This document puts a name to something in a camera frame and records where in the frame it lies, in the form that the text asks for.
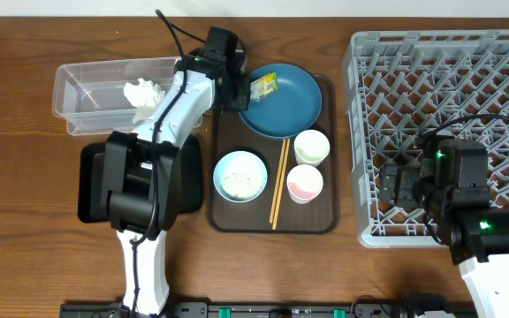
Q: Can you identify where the yellow snack wrapper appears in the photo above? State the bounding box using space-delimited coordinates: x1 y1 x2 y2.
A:
250 72 278 102

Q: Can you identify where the white tissue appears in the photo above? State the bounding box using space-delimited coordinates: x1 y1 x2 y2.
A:
123 78 166 109

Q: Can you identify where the pink cup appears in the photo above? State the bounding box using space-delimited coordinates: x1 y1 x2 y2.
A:
286 164 323 204

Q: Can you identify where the light blue bowl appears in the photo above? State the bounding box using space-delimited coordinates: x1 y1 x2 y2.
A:
213 150 268 203

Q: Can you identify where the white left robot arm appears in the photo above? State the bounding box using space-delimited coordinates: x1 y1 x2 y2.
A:
99 26 250 317

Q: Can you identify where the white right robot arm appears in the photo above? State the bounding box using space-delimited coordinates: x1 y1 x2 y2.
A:
379 136 509 317

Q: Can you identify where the grey dishwasher rack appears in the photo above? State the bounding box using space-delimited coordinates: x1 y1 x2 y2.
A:
342 30 509 248

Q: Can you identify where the clear plastic waste bin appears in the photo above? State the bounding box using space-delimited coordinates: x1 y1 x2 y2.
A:
52 57 179 135

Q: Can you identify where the black waste tray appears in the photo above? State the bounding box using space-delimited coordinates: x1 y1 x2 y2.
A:
78 132 202 233

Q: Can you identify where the brown serving tray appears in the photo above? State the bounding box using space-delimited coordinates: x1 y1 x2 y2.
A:
207 74 339 234

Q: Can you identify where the dark blue plate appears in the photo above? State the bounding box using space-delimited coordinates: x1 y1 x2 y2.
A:
239 64 323 139

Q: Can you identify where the pale green cup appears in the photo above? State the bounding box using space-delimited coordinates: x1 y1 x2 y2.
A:
293 130 330 167

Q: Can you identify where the right wooden chopstick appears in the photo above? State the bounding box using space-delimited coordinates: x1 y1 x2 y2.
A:
272 139 291 231

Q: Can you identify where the wooden chopstick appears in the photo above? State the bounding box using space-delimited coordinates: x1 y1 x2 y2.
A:
269 139 287 223
272 139 291 231

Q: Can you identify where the left wooden chopstick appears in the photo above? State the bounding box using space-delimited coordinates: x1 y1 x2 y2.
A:
269 139 287 223

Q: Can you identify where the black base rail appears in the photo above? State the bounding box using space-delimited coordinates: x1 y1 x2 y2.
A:
58 293 481 318

